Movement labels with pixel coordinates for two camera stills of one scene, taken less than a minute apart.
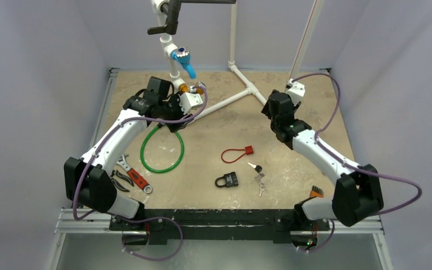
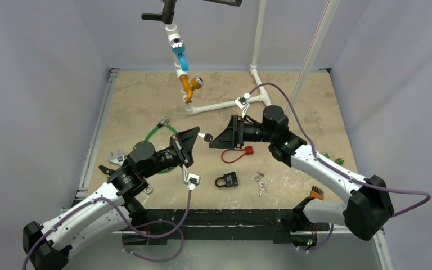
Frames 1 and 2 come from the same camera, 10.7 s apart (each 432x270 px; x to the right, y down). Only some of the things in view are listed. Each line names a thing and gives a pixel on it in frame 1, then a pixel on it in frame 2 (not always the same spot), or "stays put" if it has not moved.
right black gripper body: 280,103 → 239,130
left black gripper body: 172,110 → 176,144
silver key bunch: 261,185 stays put
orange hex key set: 316,192 stays put
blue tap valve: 183,56 → 179,49
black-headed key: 257,168 → 208,138
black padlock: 230,178 stays put
